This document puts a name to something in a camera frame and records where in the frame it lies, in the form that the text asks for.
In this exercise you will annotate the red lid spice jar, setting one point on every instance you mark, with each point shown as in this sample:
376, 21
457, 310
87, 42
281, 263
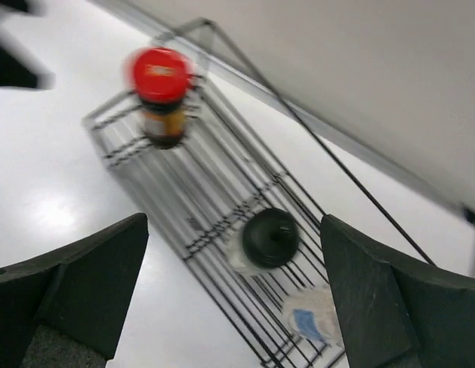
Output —
161, 79

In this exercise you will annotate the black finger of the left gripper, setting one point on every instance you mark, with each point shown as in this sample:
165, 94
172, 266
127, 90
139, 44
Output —
18, 68

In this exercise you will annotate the silver lid white bottle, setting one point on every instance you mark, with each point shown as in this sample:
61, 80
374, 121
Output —
311, 314

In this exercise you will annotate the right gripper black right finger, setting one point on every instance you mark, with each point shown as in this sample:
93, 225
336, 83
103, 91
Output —
395, 310

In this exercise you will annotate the black wire rack basket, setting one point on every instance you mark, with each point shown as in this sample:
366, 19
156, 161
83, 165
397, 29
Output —
200, 191

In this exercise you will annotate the black lid white bottle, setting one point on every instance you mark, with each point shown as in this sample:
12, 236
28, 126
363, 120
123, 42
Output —
269, 240

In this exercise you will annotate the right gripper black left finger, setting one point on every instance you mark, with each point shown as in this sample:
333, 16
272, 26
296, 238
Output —
67, 307

